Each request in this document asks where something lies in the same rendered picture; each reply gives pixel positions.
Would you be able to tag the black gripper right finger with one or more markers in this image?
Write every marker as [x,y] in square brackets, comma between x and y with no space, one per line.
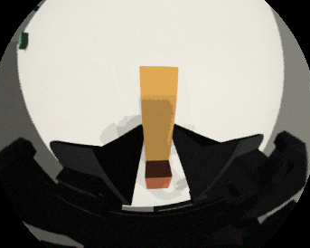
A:
[205,160]

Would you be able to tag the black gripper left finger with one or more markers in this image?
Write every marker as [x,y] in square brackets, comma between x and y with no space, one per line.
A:
[116,163]

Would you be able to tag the yellow bar with brown block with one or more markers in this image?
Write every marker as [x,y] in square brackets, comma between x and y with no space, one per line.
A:
[158,87]

